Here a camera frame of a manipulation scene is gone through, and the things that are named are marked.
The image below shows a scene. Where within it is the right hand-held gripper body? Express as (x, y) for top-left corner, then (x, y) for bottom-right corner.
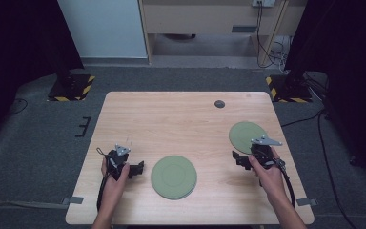
(250, 135), (287, 170)

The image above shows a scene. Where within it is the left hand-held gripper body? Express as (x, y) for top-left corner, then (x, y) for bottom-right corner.
(105, 143), (132, 181)

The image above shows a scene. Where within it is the green plate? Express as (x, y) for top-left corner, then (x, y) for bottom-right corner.
(228, 121), (269, 155)
(150, 155), (198, 200)

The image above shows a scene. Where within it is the person's left hand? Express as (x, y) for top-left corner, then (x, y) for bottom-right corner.
(100, 157), (131, 204)

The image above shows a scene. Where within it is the person's right hand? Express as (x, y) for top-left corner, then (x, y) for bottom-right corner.
(248, 151), (290, 204)

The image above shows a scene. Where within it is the grey tape piece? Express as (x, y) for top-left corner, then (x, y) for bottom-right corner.
(61, 196), (85, 205)
(295, 198), (318, 207)

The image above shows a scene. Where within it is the black striped stand base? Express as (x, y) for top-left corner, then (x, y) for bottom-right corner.
(47, 73), (96, 103)
(265, 74), (314, 104)

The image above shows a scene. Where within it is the black curtain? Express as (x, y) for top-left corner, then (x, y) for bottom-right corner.
(284, 0), (366, 182)
(0, 0), (85, 147)

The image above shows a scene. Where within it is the white power strip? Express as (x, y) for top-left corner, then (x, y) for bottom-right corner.
(252, 0), (276, 8)

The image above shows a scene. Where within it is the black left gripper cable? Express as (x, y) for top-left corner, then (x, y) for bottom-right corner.
(95, 146), (115, 213)

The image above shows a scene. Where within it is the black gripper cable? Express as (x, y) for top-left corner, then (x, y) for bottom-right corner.
(274, 157), (296, 210)
(95, 146), (115, 213)

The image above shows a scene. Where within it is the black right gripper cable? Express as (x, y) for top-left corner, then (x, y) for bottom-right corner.
(274, 157), (296, 210)

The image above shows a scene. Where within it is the black floor cable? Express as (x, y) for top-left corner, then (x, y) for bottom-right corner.
(8, 97), (29, 115)
(280, 108), (360, 229)

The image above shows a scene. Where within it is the bundle of black cables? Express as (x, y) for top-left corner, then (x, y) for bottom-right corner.
(255, 2), (291, 70)

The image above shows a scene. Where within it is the white wall panel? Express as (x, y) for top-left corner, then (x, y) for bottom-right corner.
(56, 0), (149, 59)

